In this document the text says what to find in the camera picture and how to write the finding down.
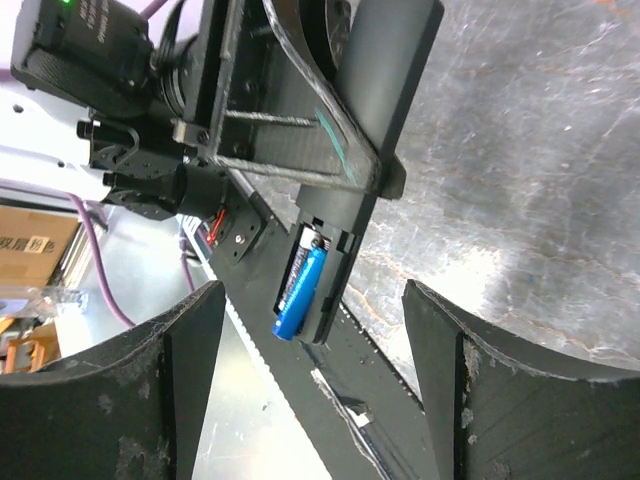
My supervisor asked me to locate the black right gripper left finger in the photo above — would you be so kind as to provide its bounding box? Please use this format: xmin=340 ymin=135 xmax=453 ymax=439
xmin=1 ymin=281 xmax=226 ymax=479

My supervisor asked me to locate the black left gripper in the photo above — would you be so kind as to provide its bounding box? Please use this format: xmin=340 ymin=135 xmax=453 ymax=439
xmin=10 ymin=1 xmax=381 ymax=220

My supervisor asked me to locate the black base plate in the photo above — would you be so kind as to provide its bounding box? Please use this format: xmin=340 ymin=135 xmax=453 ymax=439
xmin=209 ymin=171 xmax=438 ymax=479

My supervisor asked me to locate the brown cardboard box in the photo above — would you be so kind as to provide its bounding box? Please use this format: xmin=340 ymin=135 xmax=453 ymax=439
xmin=0 ymin=206 xmax=79 ymax=287

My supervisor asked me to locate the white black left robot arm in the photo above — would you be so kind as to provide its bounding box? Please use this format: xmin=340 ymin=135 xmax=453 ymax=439
xmin=1 ymin=1 xmax=431 ymax=226

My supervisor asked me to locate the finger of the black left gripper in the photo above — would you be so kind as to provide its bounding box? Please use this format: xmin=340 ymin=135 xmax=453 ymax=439
xmin=378 ymin=153 xmax=407 ymax=200

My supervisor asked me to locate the black orange battery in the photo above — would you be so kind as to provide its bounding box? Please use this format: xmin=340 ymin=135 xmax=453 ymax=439
xmin=276 ymin=224 xmax=327 ymax=313

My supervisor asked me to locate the blue battery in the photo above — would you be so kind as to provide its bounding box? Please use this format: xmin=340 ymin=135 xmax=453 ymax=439
xmin=272 ymin=247 xmax=327 ymax=341

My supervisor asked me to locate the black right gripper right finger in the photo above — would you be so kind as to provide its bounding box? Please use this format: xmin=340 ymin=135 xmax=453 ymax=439
xmin=402 ymin=280 xmax=639 ymax=479

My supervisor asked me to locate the black remote control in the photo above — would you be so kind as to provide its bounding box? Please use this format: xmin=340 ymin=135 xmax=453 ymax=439
xmin=272 ymin=1 xmax=444 ymax=344

